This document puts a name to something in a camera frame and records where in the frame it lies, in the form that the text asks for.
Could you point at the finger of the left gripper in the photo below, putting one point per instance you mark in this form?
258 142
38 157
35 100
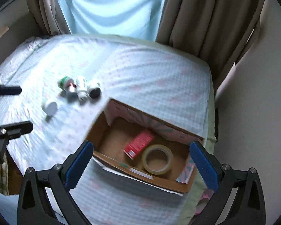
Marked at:
12 131
9 90

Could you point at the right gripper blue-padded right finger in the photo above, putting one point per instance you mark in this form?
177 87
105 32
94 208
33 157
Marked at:
248 206

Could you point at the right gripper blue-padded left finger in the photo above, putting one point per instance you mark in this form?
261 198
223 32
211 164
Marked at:
34 206

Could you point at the pale green white-lidded jar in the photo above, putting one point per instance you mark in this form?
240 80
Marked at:
50 108

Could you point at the white supplement bottle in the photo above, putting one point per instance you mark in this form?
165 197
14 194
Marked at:
81 88

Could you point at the dark green label white jar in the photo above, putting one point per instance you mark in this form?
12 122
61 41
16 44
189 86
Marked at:
64 82

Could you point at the checkered floral bed sheet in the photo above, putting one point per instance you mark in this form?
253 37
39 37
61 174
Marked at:
171 85

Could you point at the red and silver cream jar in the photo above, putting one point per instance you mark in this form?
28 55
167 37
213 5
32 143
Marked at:
71 89

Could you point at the yellow packing tape roll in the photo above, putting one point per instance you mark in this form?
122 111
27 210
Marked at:
157 159

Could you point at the black and white small bottle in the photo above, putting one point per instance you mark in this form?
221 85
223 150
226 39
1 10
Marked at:
94 89

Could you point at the beige drape curtain left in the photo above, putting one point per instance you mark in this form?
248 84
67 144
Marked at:
48 16

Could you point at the cardboard box with pink flaps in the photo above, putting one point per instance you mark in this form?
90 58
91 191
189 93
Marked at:
118 123

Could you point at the red rectangular carton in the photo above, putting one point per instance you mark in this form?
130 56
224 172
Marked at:
138 143

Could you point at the light blue sheer curtain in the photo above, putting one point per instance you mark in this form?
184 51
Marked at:
133 18

